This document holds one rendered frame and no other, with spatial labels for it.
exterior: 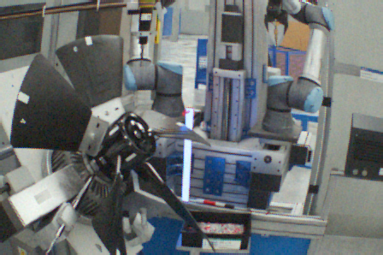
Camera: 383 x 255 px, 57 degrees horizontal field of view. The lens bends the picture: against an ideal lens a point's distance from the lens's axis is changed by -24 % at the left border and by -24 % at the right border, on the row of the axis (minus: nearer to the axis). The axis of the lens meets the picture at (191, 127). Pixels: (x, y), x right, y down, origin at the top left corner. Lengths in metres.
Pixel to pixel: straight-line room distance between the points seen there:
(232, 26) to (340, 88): 1.12
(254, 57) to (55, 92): 1.24
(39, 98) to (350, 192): 2.45
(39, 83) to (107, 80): 0.29
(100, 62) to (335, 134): 1.99
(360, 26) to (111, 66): 1.96
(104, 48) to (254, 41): 0.95
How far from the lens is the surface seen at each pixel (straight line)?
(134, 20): 1.09
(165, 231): 1.68
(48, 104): 0.93
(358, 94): 2.80
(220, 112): 2.00
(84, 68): 1.17
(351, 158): 1.36
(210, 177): 1.95
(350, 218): 3.08
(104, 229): 0.82
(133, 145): 1.00
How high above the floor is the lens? 1.52
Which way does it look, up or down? 15 degrees down
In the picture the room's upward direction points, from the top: 3 degrees clockwise
